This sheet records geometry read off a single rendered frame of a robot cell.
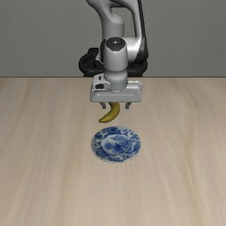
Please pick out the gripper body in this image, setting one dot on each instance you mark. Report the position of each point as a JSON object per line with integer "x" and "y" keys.
{"x": 117, "y": 94}

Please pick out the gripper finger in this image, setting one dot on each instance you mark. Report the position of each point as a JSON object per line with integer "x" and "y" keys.
{"x": 103, "y": 105}
{"x": 128, "y": 105}

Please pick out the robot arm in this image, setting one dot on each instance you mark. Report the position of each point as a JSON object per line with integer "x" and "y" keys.
{"x": 117, "y": 61}

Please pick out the yellow banana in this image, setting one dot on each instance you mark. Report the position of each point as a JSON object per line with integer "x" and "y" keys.
{"x": 111, "y": 114}

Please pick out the blue and white plate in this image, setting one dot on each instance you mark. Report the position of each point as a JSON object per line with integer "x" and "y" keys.
{"x": 116, "y": 144}

